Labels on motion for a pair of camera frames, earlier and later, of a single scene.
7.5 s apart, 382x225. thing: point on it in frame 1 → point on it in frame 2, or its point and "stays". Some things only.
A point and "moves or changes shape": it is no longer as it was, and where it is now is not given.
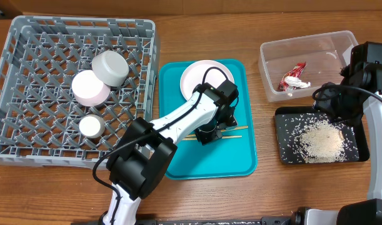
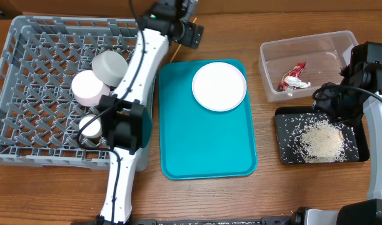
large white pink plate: [193, 75] moves or changes shape
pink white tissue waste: [295, 81] stays
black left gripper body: [210, 132] → [189, 29]
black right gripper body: [333, 114] stays
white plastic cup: [92, 126] stays
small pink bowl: [87, 90] stays
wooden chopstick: [223, 137] → [180, 45]
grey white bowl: [111, 67] stays
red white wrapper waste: [296, 72] stays
